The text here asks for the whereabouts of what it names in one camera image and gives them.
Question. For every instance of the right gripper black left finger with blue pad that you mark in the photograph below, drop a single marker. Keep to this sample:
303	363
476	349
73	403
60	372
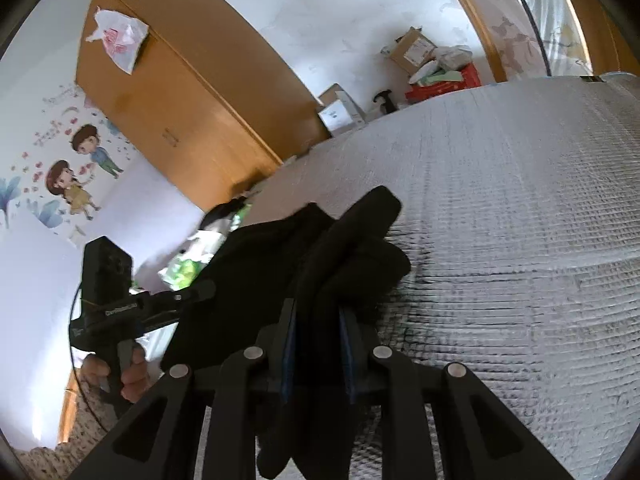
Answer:
199	423

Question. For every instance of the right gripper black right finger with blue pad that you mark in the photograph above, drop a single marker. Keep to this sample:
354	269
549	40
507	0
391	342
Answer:
439	422

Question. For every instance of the black garment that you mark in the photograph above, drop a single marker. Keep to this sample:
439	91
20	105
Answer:
327	266

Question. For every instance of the person's left hand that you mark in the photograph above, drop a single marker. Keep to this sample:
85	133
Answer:
135	379

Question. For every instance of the cluttered side table items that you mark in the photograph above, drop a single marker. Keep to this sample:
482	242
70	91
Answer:
200	247

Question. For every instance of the silver quilted table mat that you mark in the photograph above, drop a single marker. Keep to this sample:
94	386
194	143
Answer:
520	216

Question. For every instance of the wooden wardrobe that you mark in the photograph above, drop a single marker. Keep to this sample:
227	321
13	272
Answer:
209	103

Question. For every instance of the white plastic bag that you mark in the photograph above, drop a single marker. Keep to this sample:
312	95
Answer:
122	37

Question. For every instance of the white small carton box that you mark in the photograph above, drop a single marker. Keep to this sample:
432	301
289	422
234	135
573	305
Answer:
339	112

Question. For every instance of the black spray bottle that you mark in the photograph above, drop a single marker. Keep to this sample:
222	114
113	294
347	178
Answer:
385	102

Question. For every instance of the red gift box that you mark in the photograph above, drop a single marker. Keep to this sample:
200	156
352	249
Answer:
443	83

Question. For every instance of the black binder clip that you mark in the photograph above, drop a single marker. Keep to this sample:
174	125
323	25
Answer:
591	78

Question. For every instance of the brown cardboard box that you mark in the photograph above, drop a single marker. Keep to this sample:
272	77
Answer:
412	51

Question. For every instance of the wooden door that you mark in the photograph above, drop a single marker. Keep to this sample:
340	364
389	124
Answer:
609	51

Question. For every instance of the plastic-wrapped door panel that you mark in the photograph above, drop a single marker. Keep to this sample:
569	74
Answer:
529	38

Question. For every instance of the cartoon couple wall sticker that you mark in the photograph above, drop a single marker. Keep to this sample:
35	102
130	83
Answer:
62	180

